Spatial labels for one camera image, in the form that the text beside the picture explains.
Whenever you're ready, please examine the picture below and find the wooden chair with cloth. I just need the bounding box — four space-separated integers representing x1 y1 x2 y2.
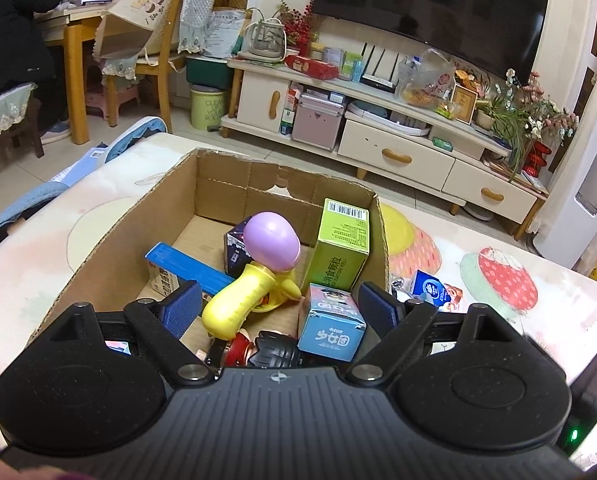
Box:
99 0 215 125

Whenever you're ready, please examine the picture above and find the dark wooden chair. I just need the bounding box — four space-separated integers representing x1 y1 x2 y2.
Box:
0 82 44 158

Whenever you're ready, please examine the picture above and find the dark folding cube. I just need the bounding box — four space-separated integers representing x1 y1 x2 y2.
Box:
224 217 252 278

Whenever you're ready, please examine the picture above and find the red snack box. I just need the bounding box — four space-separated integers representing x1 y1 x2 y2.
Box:
284 54 339 80

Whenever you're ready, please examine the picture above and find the pink storage case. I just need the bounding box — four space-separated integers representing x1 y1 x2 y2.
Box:
292 93 345 152

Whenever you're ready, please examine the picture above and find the cream tv cabinet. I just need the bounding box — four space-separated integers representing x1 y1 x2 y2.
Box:
221 60 547 237

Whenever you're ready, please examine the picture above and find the potted flower plant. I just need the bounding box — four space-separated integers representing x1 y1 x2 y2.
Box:
477 68 579 174

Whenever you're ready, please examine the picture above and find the blue long box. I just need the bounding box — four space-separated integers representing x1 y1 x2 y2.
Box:
144 242 233 304

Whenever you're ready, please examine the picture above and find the yellow purple toy microphone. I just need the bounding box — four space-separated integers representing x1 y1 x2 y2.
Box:
202 211 302 340

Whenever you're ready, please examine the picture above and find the black television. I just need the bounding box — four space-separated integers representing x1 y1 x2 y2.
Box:
313 0 548 78

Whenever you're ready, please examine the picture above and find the plastic snack bag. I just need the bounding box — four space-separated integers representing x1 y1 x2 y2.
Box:
395 49 455 108

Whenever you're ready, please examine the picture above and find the seated person in black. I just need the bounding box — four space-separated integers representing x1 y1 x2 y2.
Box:
0 0 71 144

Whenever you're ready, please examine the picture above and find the red black doll figure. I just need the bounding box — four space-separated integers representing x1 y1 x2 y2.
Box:
195 330 304 370

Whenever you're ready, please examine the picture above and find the red berry bouquet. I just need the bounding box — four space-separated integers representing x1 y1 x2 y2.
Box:
276 0 320 56

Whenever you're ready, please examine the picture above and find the green white box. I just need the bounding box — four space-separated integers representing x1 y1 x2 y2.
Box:
302 198 370 292

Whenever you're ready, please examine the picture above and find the small blue white packet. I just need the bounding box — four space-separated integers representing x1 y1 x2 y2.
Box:
409 270 463 311

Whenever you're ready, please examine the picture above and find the green waste bin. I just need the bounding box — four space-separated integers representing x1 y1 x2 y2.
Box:
190 84 227 131

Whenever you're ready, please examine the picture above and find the wooden dining table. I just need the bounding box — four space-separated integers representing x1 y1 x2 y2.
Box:
36 4 108 145

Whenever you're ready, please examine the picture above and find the light blue cartoon box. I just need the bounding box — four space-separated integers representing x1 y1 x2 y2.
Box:
297 283 367 363

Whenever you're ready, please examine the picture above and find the large cardboard box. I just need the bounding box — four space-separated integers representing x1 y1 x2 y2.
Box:
36 150 389 333

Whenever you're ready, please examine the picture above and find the glass teapot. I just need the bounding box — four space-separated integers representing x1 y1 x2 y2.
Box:
238 8 288 63

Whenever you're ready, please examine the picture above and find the paper tote bag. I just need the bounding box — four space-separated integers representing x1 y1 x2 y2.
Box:
93 0 172 61

